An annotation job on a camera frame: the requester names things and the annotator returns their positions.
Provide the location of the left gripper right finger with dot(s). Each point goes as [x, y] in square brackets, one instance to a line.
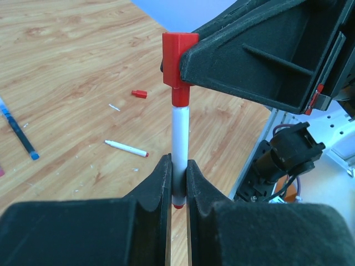
[223, 232]

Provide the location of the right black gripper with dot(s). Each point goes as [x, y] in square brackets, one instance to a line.
[261, 63]

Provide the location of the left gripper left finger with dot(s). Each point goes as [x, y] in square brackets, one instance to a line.
[132, 230]

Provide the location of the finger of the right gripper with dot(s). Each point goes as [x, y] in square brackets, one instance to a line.
[243, 15]

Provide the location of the red marker cap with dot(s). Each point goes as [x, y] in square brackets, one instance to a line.
[174, 46]

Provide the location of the thin white red-end pen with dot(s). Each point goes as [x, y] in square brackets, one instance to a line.
[179, 154]

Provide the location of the blue gel pen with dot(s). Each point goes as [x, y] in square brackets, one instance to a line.
[18, 131]

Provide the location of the white pen red end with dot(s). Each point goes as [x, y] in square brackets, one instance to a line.
[127, 148]

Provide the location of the red pen cap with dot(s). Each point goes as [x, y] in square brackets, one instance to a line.
[140, 93]

